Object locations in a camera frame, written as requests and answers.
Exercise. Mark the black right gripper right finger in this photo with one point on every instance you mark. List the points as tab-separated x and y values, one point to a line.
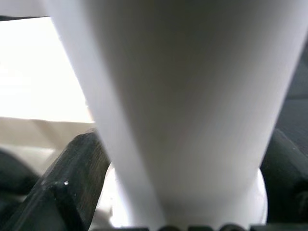
288	183

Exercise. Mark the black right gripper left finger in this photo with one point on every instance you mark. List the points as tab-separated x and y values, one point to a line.
69	187

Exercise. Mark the white plastic children table top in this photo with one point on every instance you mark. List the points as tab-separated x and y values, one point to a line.
36	84

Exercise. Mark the white plastic table leg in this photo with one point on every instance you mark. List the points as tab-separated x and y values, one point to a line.
180	96

